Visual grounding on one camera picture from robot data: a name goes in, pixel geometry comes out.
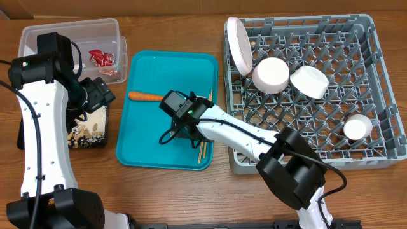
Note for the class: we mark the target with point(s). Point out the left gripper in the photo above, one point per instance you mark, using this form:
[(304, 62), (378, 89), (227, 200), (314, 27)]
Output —
[(99, 93)]

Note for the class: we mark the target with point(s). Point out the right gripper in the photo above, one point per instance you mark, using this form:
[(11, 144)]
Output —
[(178, 133)]

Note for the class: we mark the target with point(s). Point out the red snack wrapper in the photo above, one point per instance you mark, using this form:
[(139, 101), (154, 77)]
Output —
[(104, 59)]

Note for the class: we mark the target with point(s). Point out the orange carrot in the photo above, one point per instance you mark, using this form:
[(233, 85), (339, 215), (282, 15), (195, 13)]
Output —
[(141, 96)]

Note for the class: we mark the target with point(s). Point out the wooden chopstick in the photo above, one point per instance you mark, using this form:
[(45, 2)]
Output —
[(205, 143), (200, 153)]

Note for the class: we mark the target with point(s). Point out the peanut pile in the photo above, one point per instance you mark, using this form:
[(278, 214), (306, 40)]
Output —
[(87, 130)]

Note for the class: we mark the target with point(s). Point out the white plate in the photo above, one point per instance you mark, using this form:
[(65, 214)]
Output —
[(239, 44)]

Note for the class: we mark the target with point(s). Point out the white bowl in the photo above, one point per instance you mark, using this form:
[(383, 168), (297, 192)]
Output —
[(310, 81)]

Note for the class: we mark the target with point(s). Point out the white cup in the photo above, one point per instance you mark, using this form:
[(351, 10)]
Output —
[(357, 127)]

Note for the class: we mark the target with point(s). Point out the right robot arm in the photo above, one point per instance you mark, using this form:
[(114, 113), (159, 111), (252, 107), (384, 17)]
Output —
[(287, 164)]

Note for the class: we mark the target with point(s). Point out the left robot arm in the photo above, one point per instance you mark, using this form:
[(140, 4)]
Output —
[(53, 98)]

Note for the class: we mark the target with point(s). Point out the grey dishwasher rack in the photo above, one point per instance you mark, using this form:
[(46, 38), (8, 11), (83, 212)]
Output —
[(347, 50)]

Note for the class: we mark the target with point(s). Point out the black plastic tray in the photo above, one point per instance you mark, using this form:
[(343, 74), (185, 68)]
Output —
[(103, 140)]

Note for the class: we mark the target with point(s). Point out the clear plastic bin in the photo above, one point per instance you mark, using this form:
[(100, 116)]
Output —
[(100, 34)]

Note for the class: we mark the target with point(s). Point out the teal serving tray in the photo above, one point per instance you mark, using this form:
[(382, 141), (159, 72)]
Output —
[(143, 123)]

